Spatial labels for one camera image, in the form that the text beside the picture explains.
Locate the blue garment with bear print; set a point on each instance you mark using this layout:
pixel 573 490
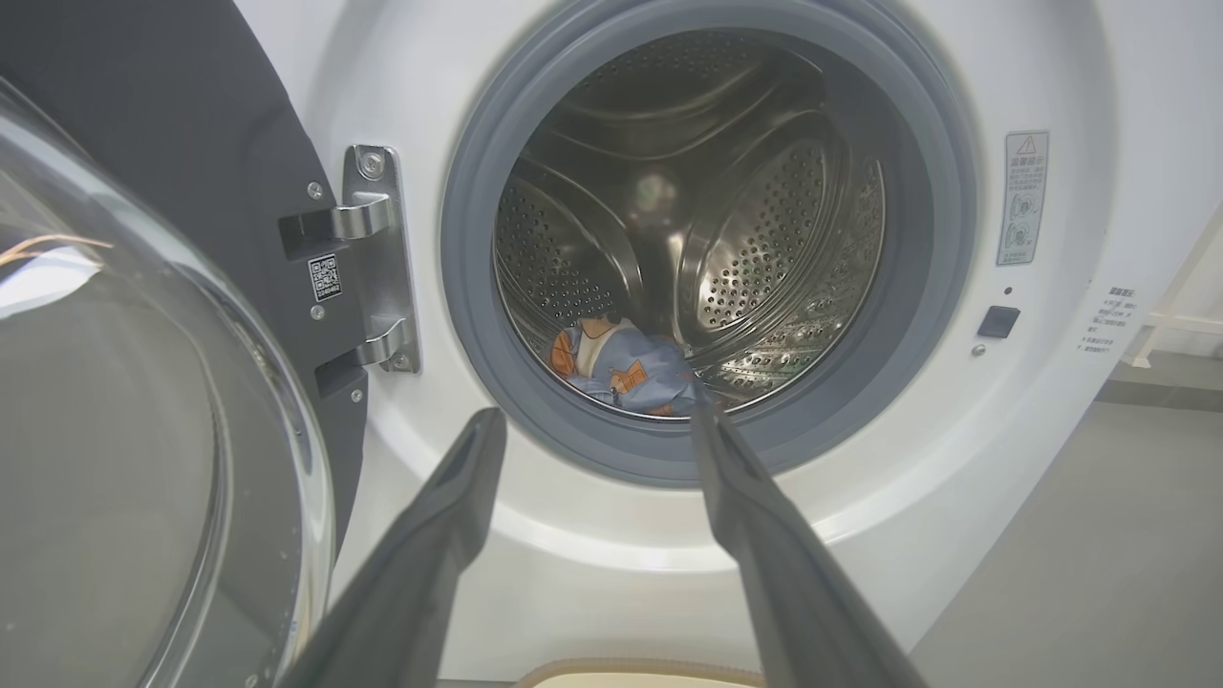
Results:
pixel 631 373

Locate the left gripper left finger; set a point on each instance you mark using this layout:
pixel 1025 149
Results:
pixel 420 573

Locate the white washing machine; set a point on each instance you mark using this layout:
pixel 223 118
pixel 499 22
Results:
pixel 955 430

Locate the black glass washing machine door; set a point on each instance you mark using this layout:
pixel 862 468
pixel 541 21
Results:
pixel 143 430

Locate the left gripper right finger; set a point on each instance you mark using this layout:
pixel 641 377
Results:
pixel 783 573

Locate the white metal rack frame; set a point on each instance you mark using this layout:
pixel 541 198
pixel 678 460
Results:
pixel 1190 323

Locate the grey rubber door gasket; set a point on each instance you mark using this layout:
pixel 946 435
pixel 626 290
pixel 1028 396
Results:
pixel 468 287

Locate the metal door hinge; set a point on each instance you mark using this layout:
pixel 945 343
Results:
pixel 377 239

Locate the small QR code sticker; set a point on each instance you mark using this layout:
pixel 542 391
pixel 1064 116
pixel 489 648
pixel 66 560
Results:
pixel 325 277

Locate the black door latch socket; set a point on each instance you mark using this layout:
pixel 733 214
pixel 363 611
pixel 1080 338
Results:
pixel 998 322

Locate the white text sticker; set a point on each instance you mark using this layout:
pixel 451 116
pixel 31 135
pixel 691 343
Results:
pixel 1108 320

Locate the grey warning sticker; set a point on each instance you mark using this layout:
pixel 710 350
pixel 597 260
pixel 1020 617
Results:
pixel 1022 201

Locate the cream perforated laundry basket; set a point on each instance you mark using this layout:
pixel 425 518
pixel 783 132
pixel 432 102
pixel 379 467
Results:
pixel 631 680

